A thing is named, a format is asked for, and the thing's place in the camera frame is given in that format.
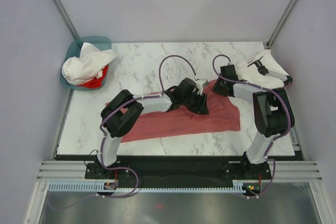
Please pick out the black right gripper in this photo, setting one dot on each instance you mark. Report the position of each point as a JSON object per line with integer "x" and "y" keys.
{"x": 216, "y": 88}

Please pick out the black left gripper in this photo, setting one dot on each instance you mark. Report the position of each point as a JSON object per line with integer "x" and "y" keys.
{"x": 201, "y": 108}

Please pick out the salmon pink t-shirt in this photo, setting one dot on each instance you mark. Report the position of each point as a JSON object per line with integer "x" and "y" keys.
{"x": 223, "y": 116}

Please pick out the white printed t-shirt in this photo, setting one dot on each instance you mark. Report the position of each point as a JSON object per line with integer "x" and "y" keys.
{"x": 263, "y": 71}

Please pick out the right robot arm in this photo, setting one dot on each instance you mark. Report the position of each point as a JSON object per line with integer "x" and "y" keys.
{"x": 273, "y": 115}

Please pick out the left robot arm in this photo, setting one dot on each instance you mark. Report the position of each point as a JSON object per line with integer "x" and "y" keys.
{"x": 121, "y": 114}

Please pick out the crumpled red t-shirt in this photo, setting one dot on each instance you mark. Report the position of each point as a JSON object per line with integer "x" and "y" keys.
{"x": 96, "y": 82}

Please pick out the teal plastic basket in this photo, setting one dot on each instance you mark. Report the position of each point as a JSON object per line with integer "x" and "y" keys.
{"x": 100, "y": 42}

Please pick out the crumpled white t-shirt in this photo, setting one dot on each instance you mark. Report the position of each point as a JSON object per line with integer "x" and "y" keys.
{"x": 89, "y": 64}

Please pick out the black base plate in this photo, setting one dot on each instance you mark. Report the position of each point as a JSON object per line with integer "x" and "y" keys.
{"x": 179, "y": 171}

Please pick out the white slotted cable duct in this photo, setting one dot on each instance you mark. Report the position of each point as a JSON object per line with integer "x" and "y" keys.
{"x": 101, "y": 187}

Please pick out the aluminium front rail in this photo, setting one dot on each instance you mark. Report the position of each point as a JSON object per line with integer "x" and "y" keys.
{"x": 285, "y": 171}

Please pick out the right aluminium frame post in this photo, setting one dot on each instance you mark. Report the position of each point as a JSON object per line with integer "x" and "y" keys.
{"x": 279, "y": 26}

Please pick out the aluminium frame post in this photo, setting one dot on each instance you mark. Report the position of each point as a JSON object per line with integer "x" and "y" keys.
{"x": 66, "y": 18}
{"x": 279, "y": 26}

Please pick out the left aluminium frame post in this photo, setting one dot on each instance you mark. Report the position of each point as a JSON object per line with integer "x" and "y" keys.
{"x": 66, "y": 18}

